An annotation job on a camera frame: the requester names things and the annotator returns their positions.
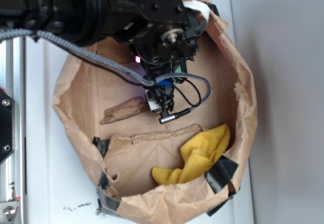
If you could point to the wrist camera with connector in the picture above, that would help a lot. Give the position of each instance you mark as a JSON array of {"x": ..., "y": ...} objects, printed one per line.
[{"x": 160, "y": 95}]

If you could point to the aluminium frame rail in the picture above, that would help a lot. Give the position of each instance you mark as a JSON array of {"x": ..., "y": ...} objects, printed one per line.
[{"x": 13, "y": 200}]

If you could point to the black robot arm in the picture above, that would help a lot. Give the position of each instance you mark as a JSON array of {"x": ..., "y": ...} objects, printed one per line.
[{"x": 81, "y": 22}]

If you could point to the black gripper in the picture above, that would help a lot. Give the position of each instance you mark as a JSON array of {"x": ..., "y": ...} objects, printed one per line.
[{"x": 161, "y": 32}]

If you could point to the black tape strip right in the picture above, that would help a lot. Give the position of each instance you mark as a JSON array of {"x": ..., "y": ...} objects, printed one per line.
[{"x": 221, "y": 174}]

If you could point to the brown paper bag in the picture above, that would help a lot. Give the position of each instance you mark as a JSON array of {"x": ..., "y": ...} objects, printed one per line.
[{"x": 119, "y": 157}]

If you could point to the black octagonal mount plate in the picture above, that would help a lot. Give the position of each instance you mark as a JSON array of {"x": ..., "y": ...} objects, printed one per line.
[{"x": 7, "y": 125}]

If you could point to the yellow microfiber cloth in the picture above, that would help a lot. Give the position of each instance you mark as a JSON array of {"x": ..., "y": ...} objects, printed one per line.
[{"x": 199, "y": 154}]

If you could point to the brown wood piece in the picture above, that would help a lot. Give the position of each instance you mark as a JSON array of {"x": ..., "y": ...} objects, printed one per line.
[{"x": 128, "y": 109}]

